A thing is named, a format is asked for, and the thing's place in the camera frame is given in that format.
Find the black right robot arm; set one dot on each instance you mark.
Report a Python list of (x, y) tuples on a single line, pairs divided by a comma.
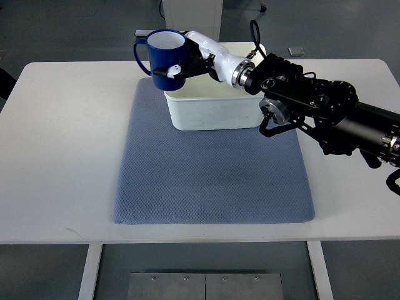
[(327, 111)]

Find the white table leg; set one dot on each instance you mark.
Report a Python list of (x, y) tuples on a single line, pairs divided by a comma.
[(319, 269), (90, 273)]

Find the blue-grey quilted mat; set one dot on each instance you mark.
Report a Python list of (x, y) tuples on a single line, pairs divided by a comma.
[(237, 176)]

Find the dark object at left edge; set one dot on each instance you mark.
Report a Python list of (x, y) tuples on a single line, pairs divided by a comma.
[(7, 84)]

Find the small grey floor socket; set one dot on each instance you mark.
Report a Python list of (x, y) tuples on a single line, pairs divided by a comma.
[(297, 51)]

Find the right white table leg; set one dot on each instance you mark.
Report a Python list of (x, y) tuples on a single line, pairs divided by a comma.
[(319, 269)]

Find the white plastic box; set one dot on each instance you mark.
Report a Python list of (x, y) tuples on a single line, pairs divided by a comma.
[(205, 104)]

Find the white cabinet in background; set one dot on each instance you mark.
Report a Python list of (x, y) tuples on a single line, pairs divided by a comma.
[(203, 16)]

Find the grey metal base bar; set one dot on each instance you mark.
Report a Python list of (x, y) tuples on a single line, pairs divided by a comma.
[(142, 33)]

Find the grey metal floor plate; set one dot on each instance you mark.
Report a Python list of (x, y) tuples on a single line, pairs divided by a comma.
[(205, 286)]

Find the left white table leg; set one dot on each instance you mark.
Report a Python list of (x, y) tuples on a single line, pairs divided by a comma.
[(90, 273)]

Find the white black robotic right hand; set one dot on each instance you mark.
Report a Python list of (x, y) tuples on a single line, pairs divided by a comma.
[(206, 56)]

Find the blue mug white inside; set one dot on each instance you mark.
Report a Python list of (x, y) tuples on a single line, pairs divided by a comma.
[(165, 48)]

